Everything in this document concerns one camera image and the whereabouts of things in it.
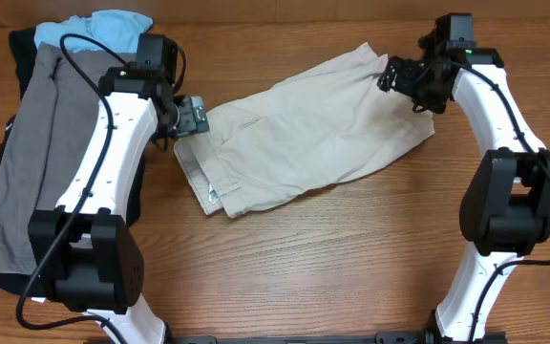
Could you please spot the beige cotton shorts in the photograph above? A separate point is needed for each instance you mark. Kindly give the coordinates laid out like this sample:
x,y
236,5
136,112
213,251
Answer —
x,y
329,124

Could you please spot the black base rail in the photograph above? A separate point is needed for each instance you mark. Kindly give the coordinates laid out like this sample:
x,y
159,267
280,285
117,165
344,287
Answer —
x,y
303,339

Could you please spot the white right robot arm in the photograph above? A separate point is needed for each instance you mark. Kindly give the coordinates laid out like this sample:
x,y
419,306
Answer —
x,y
505,211

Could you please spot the grey shorts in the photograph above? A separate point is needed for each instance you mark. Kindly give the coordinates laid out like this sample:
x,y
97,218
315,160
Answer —
x,y
47,142

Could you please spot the black garment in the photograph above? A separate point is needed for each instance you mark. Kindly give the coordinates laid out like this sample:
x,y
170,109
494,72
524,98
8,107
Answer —
x,y
24,53

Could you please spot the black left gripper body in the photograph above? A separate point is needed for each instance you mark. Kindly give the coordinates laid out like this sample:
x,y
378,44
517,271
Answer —
x,y
192,116

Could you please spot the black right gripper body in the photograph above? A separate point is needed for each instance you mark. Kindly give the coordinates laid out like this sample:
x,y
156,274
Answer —
x,y
415,81

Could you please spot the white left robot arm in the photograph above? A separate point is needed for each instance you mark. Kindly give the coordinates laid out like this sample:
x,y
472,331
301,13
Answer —
x,y
86,257

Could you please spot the light blue garment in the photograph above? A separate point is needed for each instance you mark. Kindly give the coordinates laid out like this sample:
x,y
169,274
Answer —
x,y
118,30

